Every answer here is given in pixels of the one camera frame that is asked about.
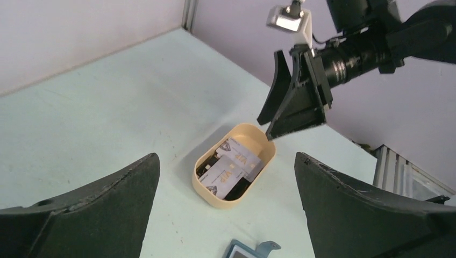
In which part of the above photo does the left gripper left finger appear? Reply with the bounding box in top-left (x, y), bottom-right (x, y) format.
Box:
top-left (1, 153), bottom-right (160, 257)

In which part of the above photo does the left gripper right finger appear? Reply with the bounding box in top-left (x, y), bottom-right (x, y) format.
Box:
top-left (294, 152), bottom-right (455, 257)

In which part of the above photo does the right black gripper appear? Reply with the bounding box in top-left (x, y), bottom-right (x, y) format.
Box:
top-left (257, 44), bottom-right (333, 140)

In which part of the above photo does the beige oval tray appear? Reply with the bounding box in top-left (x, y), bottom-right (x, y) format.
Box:
top-left (192, 123), bottom-right (276, 209)

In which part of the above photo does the black card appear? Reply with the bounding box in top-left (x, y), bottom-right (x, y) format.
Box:
top-left (195, 155), bottom-right (251, 201)

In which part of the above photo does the white VIP card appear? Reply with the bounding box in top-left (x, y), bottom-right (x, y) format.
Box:
top-left (215, 137), bottom-right (265, 183)
top-left (199, 155), bottom-right (245, 199)

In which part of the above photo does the blue card holder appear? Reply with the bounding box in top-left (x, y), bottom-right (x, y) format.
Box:
top-left (223, 239), bottom-right (281, 258)

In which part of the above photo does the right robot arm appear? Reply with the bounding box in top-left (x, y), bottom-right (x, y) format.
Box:
top-left (257, 1), bottom-right (455, 141)

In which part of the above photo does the aluminium frame rail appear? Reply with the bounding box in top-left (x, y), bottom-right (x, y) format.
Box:
top-left (373, 145), bottom-right (455, 206)

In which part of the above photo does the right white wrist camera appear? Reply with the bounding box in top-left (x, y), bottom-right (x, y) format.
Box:
top-left (266, 2), bottom-right (313, 48)

